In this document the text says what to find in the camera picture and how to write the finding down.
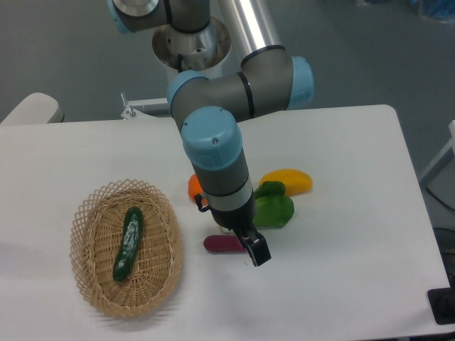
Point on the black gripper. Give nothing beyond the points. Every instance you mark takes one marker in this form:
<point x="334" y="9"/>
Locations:
<point x="236" y="214"/>

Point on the green cucumber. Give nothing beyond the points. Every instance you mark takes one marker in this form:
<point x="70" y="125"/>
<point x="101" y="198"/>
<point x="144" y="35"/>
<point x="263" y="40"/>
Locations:
<point x="132" y="232"/>

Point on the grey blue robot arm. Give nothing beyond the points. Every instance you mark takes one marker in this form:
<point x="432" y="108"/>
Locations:
<point x="207" y="111"/>

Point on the woven wicker basket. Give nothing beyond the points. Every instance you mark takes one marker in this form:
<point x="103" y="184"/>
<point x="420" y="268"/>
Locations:
<point x="95" y="239"/>

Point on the green bok choy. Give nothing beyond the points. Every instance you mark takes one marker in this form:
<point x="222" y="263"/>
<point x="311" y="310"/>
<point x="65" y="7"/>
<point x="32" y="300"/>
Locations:
<point x="273" y="208"/>

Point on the purple sweet potato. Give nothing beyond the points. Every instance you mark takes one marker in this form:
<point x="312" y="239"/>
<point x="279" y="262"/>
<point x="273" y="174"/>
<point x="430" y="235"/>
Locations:
<point x="223" y="244"/>

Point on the yellow mango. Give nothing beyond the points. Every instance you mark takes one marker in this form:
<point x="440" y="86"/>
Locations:
<point x="295" y="181"/>

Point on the orange tangerine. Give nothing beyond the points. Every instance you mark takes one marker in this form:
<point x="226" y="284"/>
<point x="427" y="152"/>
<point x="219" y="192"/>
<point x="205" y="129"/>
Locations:
<point x="194" y="187"/>

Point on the black device at table corner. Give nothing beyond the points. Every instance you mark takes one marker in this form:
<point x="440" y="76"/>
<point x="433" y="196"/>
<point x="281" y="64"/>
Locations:
<point x="442" y="304"/>

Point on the white chair armrest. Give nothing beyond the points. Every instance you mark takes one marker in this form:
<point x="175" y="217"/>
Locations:
<point x="37" y="108"/>

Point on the white furniture frame right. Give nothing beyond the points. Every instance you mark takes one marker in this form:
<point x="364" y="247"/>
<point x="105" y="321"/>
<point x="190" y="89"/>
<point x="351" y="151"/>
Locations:
<point x="439" y="162"/>

